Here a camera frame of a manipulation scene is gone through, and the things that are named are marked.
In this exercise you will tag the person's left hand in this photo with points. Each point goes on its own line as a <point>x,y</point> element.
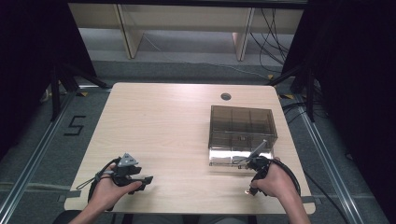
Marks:
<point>107,193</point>

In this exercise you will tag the black metal stand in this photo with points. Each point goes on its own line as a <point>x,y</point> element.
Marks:
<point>56,93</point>
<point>309,93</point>

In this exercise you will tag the brown transparent compartment box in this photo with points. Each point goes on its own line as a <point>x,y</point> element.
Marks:
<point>243,130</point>

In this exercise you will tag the dark curtain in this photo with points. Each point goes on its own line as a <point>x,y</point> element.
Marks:
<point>31,62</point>
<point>355,77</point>

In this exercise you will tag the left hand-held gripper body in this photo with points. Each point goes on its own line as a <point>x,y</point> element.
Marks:
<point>125,170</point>

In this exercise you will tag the person's right hand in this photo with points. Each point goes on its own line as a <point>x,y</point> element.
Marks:
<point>276,182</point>

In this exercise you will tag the aluminium floor rail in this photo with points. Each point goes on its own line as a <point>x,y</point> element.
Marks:
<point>330,161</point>
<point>34,155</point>

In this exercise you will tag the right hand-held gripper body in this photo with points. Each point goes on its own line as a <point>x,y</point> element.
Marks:
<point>261,165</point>

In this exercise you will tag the person's lap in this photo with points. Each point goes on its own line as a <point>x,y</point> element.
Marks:
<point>186,219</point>

